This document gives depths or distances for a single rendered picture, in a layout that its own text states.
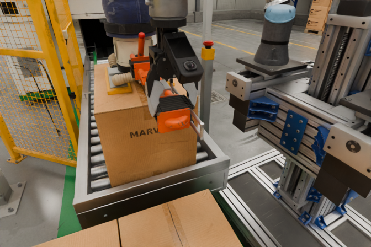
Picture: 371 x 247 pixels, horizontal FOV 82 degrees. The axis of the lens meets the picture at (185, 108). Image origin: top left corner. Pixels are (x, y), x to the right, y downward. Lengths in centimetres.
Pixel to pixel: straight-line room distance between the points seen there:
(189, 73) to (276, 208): 121
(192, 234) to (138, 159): 36
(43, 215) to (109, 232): 97
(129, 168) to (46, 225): 95
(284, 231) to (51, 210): 148
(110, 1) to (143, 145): 58
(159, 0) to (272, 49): 69
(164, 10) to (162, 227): 76
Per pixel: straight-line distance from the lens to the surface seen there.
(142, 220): 95
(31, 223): 187
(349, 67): 97
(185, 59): 39
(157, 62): 44
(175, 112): 46
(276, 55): 102
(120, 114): 82
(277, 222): 143
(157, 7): 43
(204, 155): 119
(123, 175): 100
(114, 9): 94
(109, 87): 96
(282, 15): 100
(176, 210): 96
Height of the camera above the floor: 133
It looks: 29 degrees down
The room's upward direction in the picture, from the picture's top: straight up
